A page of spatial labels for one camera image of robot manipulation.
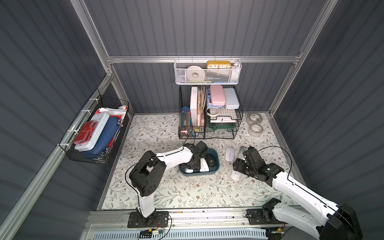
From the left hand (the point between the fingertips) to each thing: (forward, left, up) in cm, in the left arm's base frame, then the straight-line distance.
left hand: (193, 166), depth 90 cm
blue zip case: (+6, +38, +30) cm, 49 cm away
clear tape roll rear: (+40, -48, 0) cm, 62 cm away
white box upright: (+29, -1, +23) cm, 37 cm away
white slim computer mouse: (-1, +3, -3) cm, 5 cm away
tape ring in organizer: (+25, -13, +19) cm, 34 cm away
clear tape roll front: (+29, -46, -1) cm, 54 cm away
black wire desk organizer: (+28, -10, +18) cm, 35 cm away
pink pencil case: (+35, -16, +25) cm, 46 cm away
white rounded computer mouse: (+8, -24, 0) cm, 25 cm away
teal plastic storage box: (-2, -12, 0) cm, 12 cm away
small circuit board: (-33, +22, -4) cm, 40 cm away
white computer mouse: (0, -7, +1) cm, 7 cm away
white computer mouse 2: (+13, -33, -3) cm, 36 cm away
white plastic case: (+9, +42, +34) cm, 55 cm away
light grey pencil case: (+33, -25, +23) cm, 47 cm away
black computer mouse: (+4, -11, +1) cm, 12 cm away
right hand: (-4, -27, +6) cm, 28 cm away
